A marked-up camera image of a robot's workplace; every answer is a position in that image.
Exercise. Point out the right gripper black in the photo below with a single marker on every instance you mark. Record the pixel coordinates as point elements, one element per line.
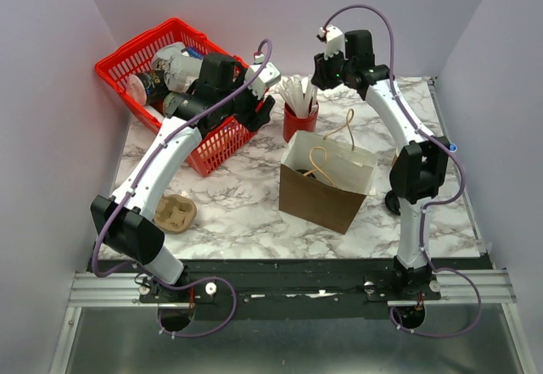
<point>321,77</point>

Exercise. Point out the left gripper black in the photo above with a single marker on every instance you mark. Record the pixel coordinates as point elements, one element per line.
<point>263,115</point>

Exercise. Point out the brown paper takeout bag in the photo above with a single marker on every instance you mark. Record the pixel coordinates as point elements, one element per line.
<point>344,177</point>

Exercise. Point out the black plastic cup lid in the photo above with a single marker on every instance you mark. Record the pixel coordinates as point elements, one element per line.
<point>306,173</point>

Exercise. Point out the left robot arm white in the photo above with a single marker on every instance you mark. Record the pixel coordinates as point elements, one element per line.
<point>201,94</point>

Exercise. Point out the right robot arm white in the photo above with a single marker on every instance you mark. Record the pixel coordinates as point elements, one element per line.
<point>419,170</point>

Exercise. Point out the bundle of white wrapped straws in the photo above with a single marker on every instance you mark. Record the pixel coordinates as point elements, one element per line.
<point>299,96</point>

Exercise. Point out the red straw holder cup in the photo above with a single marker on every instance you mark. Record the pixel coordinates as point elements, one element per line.
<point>292,123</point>

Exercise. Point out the grey paper wrapped package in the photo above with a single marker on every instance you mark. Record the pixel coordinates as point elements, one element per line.
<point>180,66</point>

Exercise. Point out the green round melon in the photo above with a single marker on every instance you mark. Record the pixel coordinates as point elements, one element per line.
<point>174,103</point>

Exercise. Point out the black printed can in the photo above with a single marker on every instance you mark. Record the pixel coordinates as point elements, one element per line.
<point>147,87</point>

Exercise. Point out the cardboard cup carrier left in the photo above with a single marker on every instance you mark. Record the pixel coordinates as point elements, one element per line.
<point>175,214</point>

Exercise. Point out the red plastic shopping basket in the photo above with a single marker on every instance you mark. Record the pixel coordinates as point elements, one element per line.
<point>135,57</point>

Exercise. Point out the black plastic lid on table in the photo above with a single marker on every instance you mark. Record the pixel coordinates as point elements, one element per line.
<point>392,203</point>

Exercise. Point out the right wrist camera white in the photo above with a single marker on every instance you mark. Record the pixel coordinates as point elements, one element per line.
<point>333,38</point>

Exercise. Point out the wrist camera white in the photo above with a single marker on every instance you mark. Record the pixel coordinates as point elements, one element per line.
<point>268,77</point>
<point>333,38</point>

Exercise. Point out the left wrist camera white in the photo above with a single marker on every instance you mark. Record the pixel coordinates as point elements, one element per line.
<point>268,77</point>

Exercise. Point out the black mounting base plate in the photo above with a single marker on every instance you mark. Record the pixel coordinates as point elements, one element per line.
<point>277,290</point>

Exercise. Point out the aluminium rail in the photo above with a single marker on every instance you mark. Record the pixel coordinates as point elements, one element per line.
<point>102,291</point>

